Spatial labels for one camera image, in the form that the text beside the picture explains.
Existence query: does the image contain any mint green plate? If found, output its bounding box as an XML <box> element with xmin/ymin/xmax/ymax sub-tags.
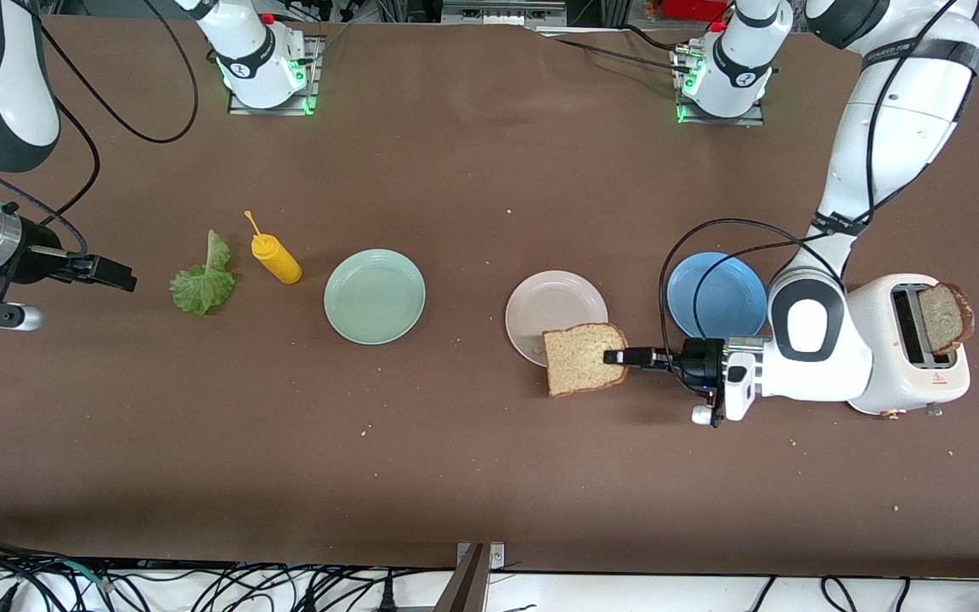
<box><xmin>324</xmin><ymin>249</ymin><xmax>427</xmax><ymax>346</ymax></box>

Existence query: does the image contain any blue plate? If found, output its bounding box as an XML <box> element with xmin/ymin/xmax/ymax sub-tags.
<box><xmin>666</xmin><ymin>252</ymin><xmax>769</xmax><ymax>341</ymax></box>

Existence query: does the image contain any white toaster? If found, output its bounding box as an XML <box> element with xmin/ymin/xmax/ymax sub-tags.
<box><xmin>845</xmin><ymin>273</ymin><xmax>971</xmax><ymax>420</ymax></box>

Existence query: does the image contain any yellow mustard squeeze bottle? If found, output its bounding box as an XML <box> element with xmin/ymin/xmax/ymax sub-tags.
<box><xmin>243</xmin><ymin>211</ymin><xmax>303</xmax><ymax>285</ymax></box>

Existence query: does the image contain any beige plate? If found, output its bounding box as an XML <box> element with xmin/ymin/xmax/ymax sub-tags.
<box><xmin>505</xmin><ymin>270</ymin><xmax>609</xmax><ymax>368</ymax></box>

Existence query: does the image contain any grey aluminium frame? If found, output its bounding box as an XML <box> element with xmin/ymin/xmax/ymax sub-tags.
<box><xmin>441</xmin><ymin>0</ymin><xmax>569</xmax><ymax>26</ymax></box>

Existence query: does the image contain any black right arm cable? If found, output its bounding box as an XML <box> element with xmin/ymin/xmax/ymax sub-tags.
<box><xmin>0</xmin><ymin>0</ymin><xmax>199</xmax><ymax>258</ymax></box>

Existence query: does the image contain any black base cable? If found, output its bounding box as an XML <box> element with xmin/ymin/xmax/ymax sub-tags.
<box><xmin>551</xmin><ymin>36</ymin><xmax>694</xmax><ymax>76</ymax></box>
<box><xmin>617</xmin><ymin>24</ymin><xmax>688</xmax><ymax>52</ymax></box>

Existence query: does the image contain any small metal bracket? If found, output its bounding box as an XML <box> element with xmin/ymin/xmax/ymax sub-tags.
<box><xmin>456</xmin><ymin>541</ymin><xmax>506</xmax><ymax>572</ymax></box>

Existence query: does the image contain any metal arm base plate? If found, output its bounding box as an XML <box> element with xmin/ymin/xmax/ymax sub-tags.
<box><xmin>672</xmin><ymin>47</ymin><xmax>767</xmax><ymax>127</ymax></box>
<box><xmin>226</xmin><ymin>34</ymin><xmax>323</xmax><ymax>116</ymax></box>

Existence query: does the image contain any red box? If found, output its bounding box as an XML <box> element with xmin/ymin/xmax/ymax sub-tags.
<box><xmin>659</xmin><ymin>0</ymin><xmax>733</xmax><ymax>22</ymax></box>

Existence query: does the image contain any brown bread slice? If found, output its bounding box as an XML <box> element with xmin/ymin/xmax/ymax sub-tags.
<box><xmin>917</xmin><ymin>282</ymin><xmax>976</xmax><ymax>356</ymax></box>
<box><xmin>542</xmin><ymin>323</ymin><xmax>630</xmax><ymax>399</ymax></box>

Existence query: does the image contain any green lettuce leaf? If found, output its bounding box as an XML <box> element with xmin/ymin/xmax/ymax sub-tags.
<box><xmin>169</xmin><ymin>229</ymin><xmax>237</xmax><ymax>316</ymax></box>

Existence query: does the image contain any grey metal bar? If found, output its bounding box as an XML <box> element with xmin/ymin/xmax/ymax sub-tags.
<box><xmin>432</xmin><ymin>544</ymin><xmax>490</xmax><ymax>612</ymax></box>

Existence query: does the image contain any teal floor cable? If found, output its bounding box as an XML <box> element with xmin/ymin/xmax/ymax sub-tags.
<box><xmin>31</xmin><ymin>557</ymin><xmax>116</xmax><ymax>593</ymax></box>

